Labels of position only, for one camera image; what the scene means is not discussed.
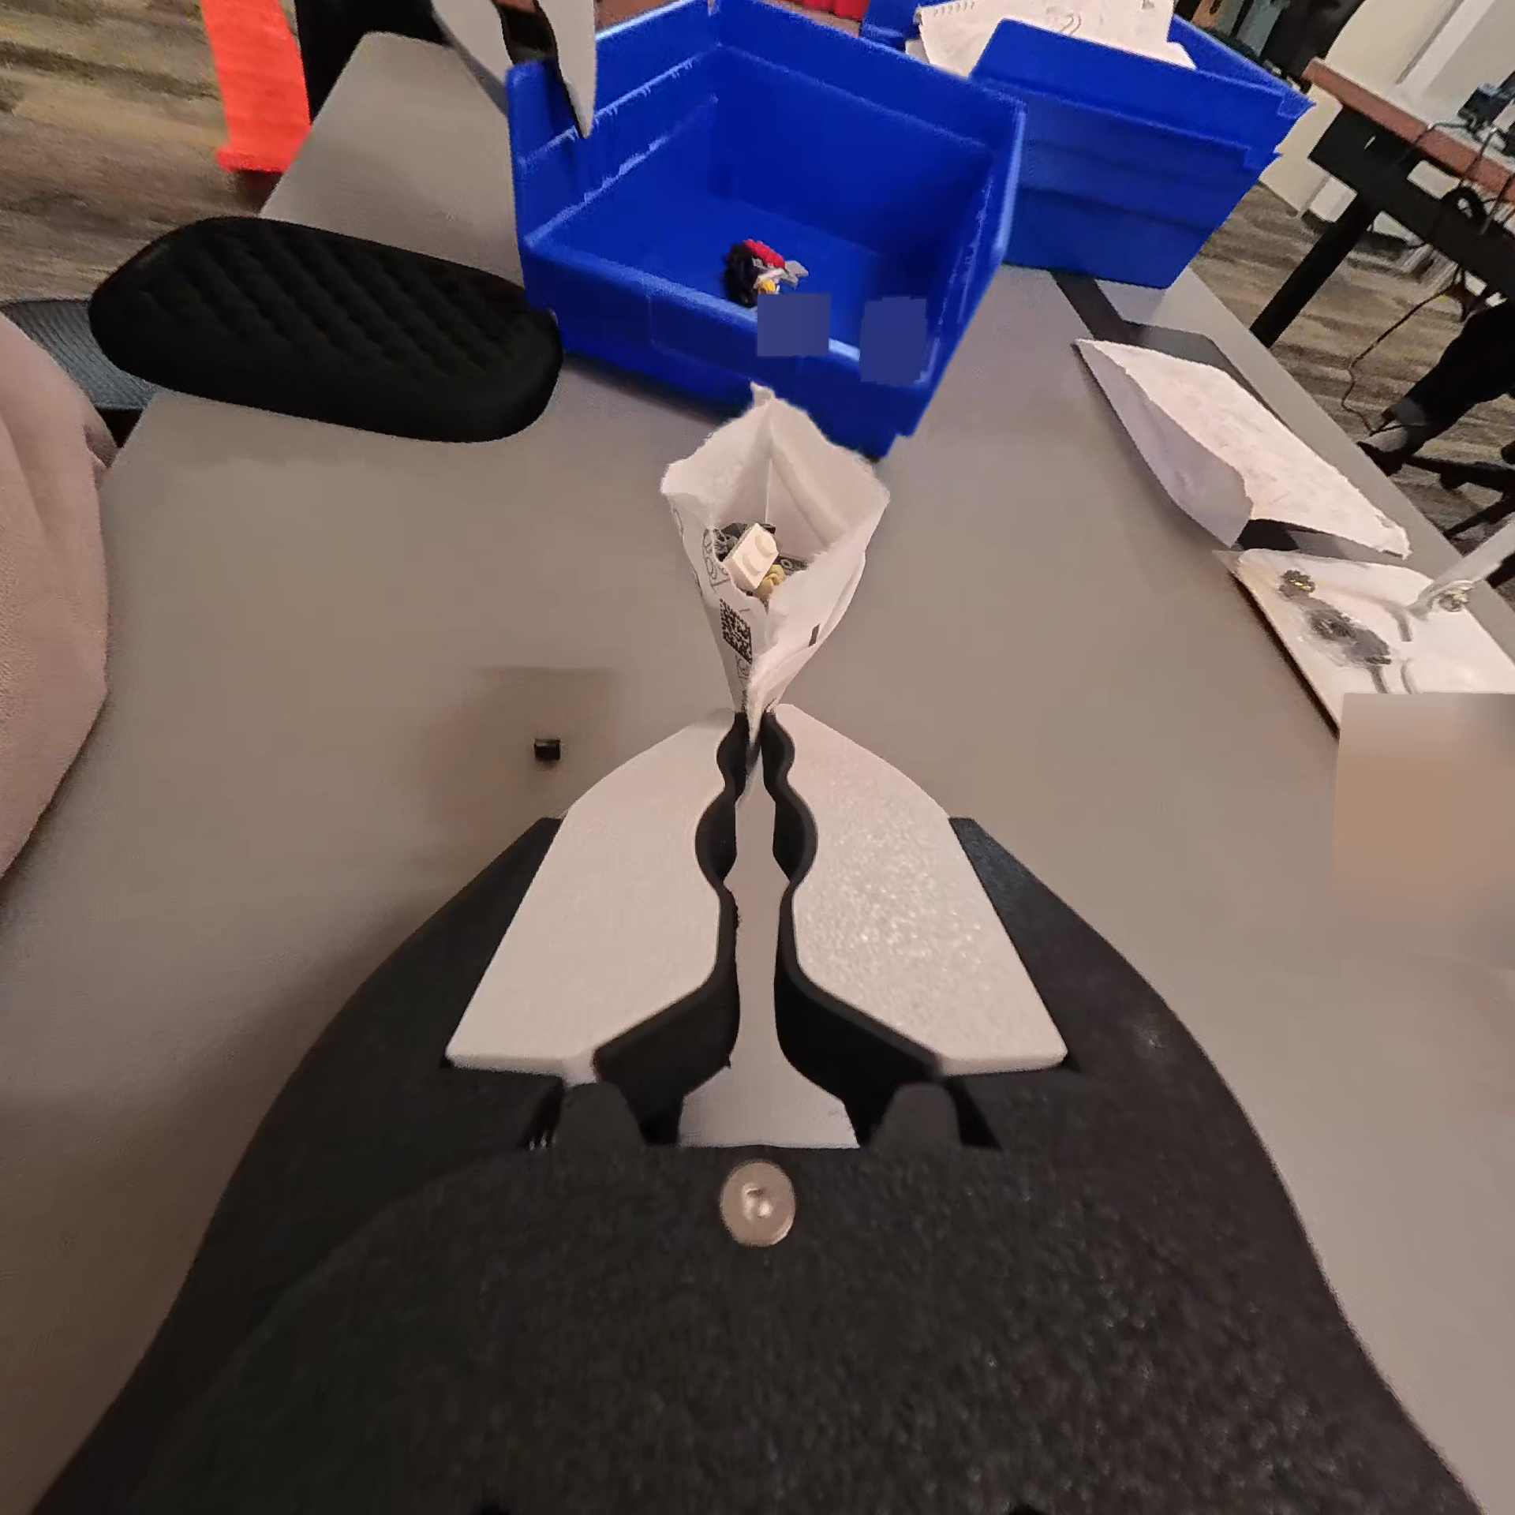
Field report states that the small white paper bag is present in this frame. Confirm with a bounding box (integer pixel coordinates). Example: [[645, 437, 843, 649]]
[[659, 384, 892, 770]]

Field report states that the pile of toy bricks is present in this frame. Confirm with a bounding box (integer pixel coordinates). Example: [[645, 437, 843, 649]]
[[724, 236, 812, 306]]

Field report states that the short blue storage bin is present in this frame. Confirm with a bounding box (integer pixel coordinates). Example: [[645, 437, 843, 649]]
[[507, 0, 1029, 460]]

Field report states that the white book stand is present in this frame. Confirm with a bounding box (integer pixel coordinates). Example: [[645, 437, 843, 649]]
[[1231, 537, 1515, 728]]

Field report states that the wooden top office table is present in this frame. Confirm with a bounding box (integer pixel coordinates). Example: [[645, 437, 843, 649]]
[[1255, 58, 1515, 344]]

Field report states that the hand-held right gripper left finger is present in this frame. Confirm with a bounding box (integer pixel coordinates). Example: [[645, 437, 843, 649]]
[[449, 715, 750, 1147]]

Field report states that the cluster of small toy pieces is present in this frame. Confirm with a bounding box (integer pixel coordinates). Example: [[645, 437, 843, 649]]
[[709, 518, 821, 596]]

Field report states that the black wrist rest pad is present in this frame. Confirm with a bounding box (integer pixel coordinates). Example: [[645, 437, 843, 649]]
[[88, 215, 564, 444]]

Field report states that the person's beige sweatshirt torso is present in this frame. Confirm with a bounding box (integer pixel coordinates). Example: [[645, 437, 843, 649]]
[[0, 313, 121, 877]]

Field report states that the black desk mat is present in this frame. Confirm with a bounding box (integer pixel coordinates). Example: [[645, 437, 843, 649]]
[[1054, 270, 1209, 346]]

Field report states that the long blue storage bin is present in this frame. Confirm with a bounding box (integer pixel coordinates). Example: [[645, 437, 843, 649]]
[[862, 0, 1316, 191], [1007, 130, 1286, 291]]

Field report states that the orange plastic object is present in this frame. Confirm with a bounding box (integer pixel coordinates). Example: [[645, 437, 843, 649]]
[[202, 0, 312, 177]]

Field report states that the white brick-print paper bag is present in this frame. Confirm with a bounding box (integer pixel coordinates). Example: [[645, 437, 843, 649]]
[[1076, 336, 1412, 558], [917, 0, 1198, 70]]

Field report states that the small clear plastic parts bag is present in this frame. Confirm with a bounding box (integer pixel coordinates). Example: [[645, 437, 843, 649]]
[[1236, 561, 1398, 682]]

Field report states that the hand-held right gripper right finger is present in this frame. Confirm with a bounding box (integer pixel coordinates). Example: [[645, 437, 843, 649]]
[[761, 713, 1069, 1147]]

